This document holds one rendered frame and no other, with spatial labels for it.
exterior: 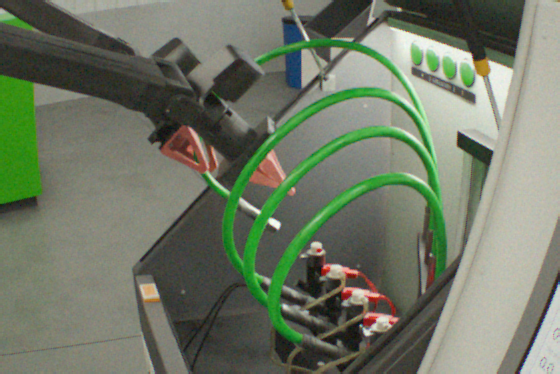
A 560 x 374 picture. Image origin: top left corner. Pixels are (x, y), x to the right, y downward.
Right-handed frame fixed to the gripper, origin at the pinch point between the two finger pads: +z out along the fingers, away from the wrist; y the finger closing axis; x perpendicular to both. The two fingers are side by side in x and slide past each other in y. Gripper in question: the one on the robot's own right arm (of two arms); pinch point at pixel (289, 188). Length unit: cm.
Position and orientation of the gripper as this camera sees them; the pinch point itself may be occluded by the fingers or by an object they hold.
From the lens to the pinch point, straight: 100.1
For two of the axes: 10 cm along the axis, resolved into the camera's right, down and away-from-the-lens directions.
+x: -0.4, -3.7, 9.3
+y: 7.0, -6.7, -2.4
